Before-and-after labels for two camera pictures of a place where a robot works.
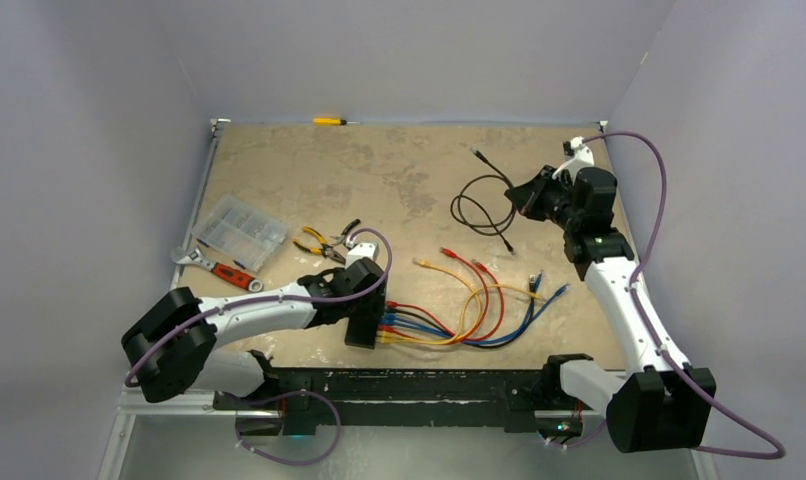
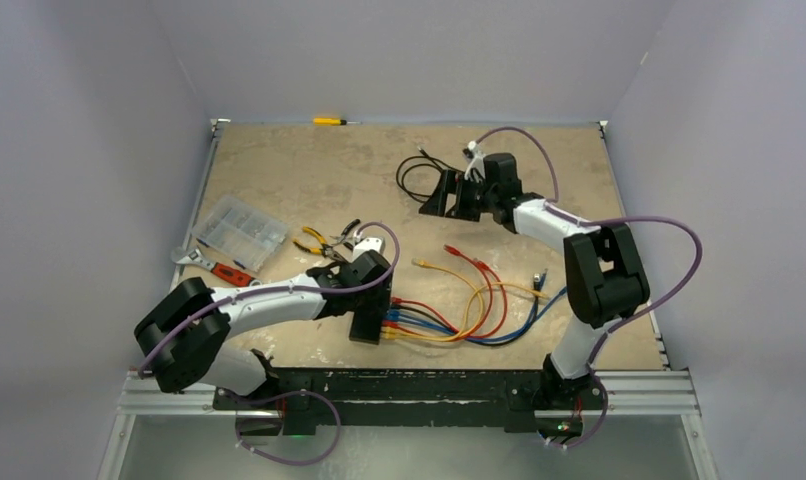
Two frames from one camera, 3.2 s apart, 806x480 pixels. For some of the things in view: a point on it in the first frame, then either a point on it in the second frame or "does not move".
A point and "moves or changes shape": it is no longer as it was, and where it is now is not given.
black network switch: (362, 326) does not move
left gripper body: (374, 300) does not move
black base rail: (317, 401) does not move
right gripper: (527, 198) -> (437, 204)
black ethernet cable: (497, 233) moves or changes shape
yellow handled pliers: (327, 249) does not move
